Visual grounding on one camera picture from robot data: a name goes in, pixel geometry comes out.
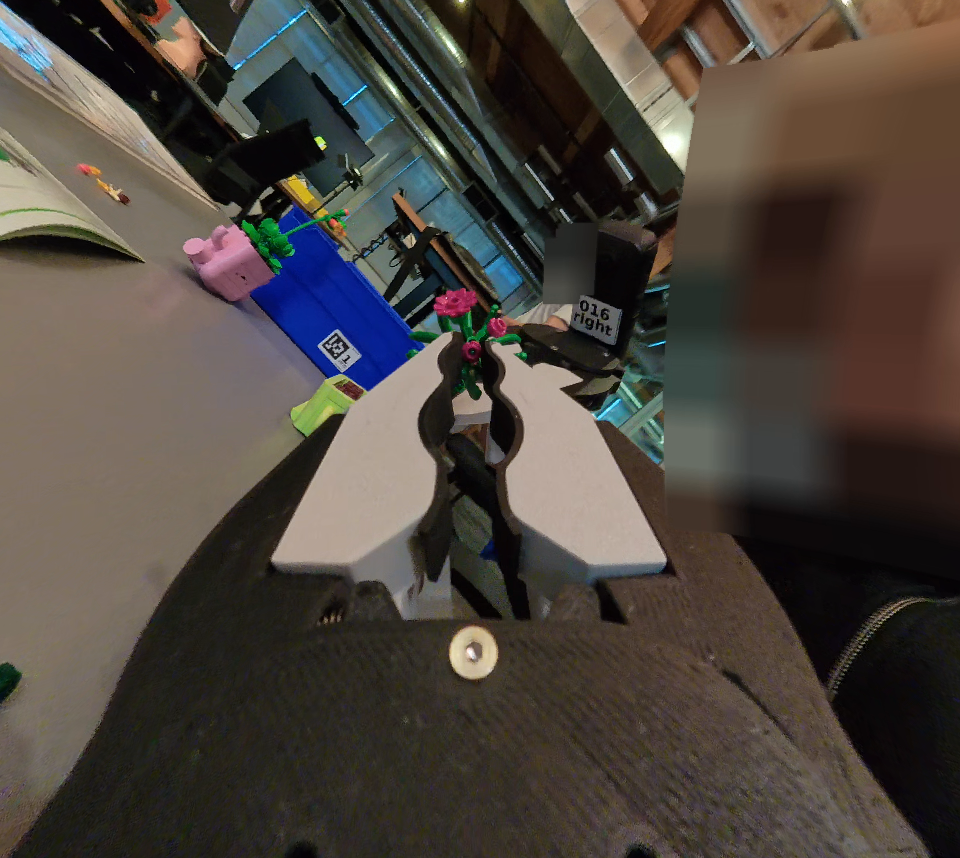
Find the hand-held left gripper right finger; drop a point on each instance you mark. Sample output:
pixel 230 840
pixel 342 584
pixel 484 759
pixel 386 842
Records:
pixel 585 498

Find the pink toy pot with plant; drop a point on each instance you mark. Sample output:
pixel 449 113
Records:
pixel 232 266

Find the stack of yellow bins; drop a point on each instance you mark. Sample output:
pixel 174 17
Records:
pixel 300 192

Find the white printed board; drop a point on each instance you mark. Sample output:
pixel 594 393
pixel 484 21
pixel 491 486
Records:
pixel 97 116

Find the rectangular metal air duct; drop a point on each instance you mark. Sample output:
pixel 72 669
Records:
pixel 592 11

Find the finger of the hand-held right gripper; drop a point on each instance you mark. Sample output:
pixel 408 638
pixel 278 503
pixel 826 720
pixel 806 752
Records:
pixel 471 416

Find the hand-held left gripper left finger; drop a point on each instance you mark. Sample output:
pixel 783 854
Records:
pixel 360 498

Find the small green toy piece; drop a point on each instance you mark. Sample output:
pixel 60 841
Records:
pixel 7 682

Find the small pink orange toy piece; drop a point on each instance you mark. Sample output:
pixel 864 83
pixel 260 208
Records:
pixel 88 170

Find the small brown yellow toy piece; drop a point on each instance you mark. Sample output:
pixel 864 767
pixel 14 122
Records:
pixel 114 191

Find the black display screen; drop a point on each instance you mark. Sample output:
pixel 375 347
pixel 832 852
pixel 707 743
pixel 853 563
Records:
pixel 315 116

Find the lime green toy brick pot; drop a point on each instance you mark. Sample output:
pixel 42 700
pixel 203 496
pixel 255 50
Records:
pixel 326 408

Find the green leafy toy brick plant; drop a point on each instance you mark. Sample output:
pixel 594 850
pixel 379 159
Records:
pixel 455 303

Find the blue plastic bin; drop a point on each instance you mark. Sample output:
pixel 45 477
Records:
pixel 330 318

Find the open instruction booklet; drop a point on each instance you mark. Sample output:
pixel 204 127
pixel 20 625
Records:
pixel 45 213

